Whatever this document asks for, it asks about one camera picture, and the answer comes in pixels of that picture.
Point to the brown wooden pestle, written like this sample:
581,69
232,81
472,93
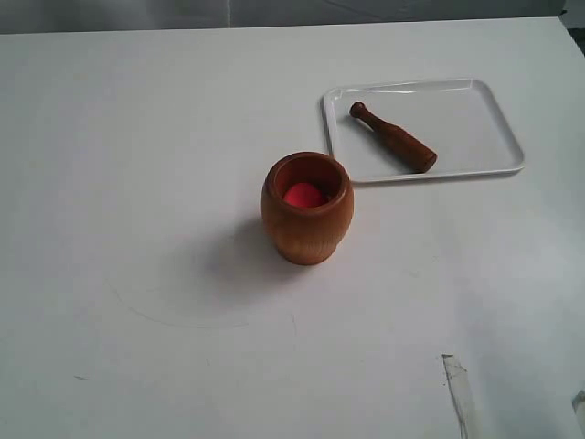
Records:
410,151

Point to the wooden mortar cup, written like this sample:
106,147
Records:
307,236

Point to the red ball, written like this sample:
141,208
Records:
305,195

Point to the white rectangular plastic tray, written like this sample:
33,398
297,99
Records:
458,119

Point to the clear tape strip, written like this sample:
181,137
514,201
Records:
460,390

